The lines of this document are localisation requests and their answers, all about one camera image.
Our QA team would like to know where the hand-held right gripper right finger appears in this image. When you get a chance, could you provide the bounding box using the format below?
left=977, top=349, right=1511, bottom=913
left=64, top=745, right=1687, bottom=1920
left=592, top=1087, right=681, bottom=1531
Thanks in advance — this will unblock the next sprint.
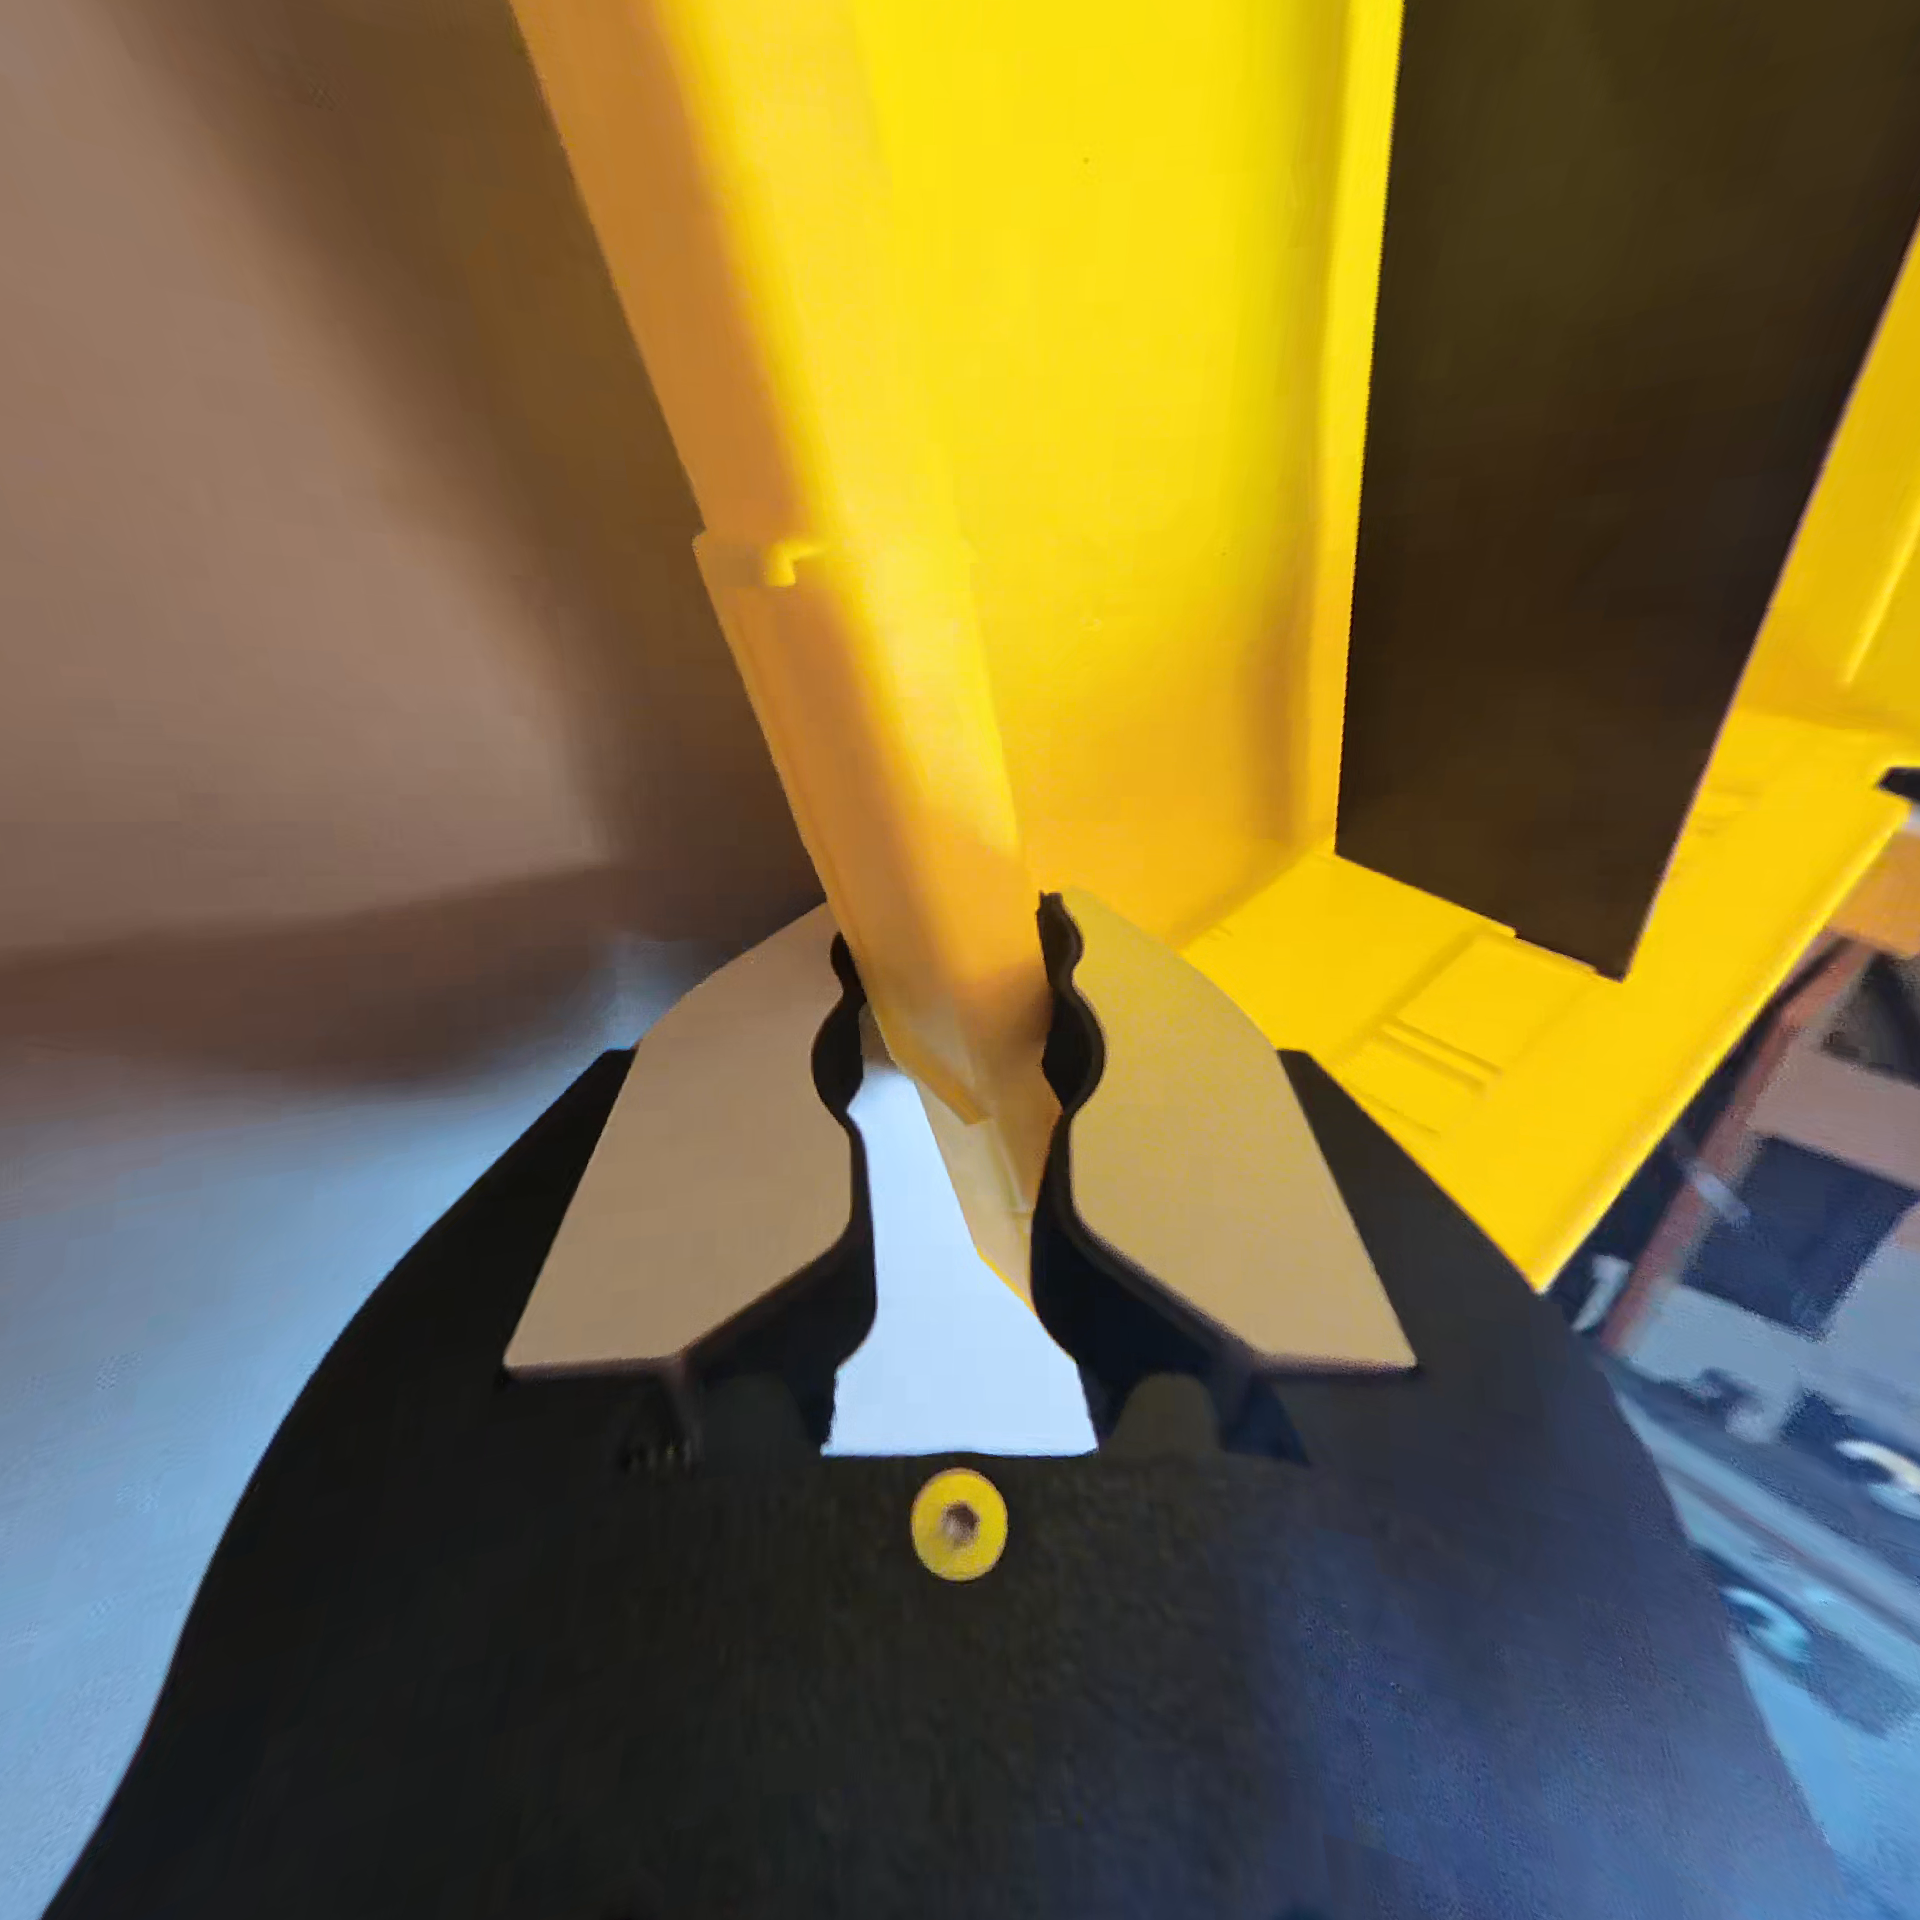
left=1032, top=891, right=1422, bottom=1387

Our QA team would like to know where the yellow plastic bin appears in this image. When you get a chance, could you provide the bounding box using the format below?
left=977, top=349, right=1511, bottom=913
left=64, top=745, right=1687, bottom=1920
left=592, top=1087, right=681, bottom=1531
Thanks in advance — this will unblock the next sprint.
left=512, top=0, right=1920, bottom=1297

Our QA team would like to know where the black bin divider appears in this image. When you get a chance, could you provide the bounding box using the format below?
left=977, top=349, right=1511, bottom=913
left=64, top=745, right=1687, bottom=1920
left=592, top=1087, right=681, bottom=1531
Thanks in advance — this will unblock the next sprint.
left=1336, top=0, right=1920, bottom=982

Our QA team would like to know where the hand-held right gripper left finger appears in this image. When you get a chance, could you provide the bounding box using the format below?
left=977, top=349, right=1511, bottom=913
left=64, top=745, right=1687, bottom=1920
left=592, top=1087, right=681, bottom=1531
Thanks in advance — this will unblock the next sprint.
left=503, top=907, right=878, bottom=1391

